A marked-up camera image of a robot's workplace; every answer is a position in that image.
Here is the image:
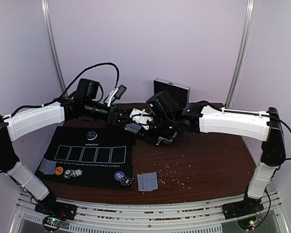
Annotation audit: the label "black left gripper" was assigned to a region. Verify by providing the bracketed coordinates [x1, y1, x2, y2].
[83, 99, 129, 126]

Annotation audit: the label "clear acrylic dealer button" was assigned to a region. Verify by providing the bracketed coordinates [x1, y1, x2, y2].
[86, 131, 97, 141]

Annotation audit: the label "boxed deck of cards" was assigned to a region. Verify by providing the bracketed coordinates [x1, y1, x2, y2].
[125, 123, 142, 133]

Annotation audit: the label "orange big blind button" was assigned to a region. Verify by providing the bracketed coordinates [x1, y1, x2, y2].
[55, 166, 64, 176]

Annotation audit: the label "dealt cards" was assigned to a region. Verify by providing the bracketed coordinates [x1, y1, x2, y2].
[39, 159, 57, 175]

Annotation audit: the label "dealt card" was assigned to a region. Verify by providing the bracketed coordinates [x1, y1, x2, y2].
[137, 174, 148, 192]

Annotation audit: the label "white blue chips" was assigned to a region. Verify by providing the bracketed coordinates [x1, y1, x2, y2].
[63, 169, 83, 179]

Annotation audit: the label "blue small blind button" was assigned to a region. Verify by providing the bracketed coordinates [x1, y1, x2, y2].
[114, 171, 125, 181]

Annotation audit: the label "black poker chip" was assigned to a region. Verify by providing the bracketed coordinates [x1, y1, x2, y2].
[120, 177, 132, 187]

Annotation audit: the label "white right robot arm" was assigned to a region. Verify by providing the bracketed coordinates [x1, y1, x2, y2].
[130, 91, 286, 215]

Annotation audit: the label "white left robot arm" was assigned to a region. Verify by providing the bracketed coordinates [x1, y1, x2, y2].
[0, 98, 120, 216]

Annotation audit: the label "aluminium poker chip case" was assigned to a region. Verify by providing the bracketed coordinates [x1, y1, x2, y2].
[136, 77, 191, 146]

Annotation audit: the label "black poker table mat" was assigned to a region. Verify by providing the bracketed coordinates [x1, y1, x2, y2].
[35, 126, 135, 189]

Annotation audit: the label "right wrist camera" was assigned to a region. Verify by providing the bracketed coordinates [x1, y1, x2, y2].
[129, 108, 154, 130]

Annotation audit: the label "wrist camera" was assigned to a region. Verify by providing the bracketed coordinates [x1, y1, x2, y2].
[104, 84, 127, 107]
[129, 108, 154, 130]

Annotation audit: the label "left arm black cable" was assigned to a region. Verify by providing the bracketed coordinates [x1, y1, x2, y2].
[0, 62, 121, 175]

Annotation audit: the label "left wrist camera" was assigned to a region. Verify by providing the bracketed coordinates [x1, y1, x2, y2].
[104, 84, 127, 107]

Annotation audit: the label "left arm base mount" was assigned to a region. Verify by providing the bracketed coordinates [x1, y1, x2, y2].
[34, 201, 77, 220]

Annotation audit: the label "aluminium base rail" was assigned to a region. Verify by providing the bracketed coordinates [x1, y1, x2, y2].
[13, 190, 283, 233]

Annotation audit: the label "left aluminium frame post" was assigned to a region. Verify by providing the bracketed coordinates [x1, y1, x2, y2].
[41, 0, 66, 92]

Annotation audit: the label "aluminium frame post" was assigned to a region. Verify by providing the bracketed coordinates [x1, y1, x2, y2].
[225, 0, 256, 108]
[41, 0, 66, 92]

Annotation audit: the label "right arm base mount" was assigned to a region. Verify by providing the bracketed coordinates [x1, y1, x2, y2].
[222, 199, 264, 220]

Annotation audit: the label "right aluminium frame post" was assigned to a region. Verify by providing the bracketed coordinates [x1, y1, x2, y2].
[225, 0, 256, 108]

